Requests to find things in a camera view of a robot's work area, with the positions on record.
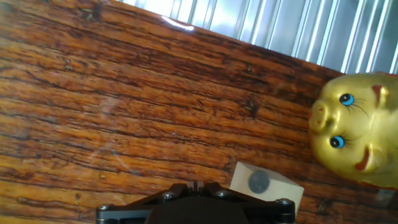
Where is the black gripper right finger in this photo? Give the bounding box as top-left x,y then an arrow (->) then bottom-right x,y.
196,181 -> 296,224

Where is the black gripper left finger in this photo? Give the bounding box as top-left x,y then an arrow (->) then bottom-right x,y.
95,181 -> 196,224

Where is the silver coin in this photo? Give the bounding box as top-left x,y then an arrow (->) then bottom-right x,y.
248,169 -> 271,194

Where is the golden piggy bank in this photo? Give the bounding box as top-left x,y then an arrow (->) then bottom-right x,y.
307,72 -> 398,190

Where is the light wooden cube block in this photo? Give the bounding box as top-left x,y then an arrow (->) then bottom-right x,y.
229,161 -> 305,215

